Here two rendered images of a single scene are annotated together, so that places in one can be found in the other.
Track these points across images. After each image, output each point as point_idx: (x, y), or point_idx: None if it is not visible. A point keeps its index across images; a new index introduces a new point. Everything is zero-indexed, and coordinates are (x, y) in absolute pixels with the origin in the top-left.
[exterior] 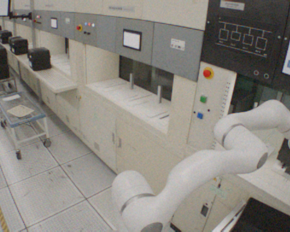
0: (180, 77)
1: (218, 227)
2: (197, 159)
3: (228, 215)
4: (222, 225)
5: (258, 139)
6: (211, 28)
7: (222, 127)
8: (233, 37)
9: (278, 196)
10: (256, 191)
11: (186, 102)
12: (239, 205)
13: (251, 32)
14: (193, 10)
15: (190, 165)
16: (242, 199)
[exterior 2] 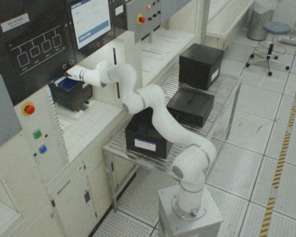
0: (0, 146)
1: (137, 160)
2: (168, 117)
3: (124, 155)
4: (134, 158)
5: (151, 85)
6: (6, 63)
7: (138, 101)
8: (34, 54)
9: (109, 119)
10: (102, 133)
11: (23, 158)
12: (111, 149)
13: (46, 38)
14: None
15: (173, 121)
16: (104, 147)
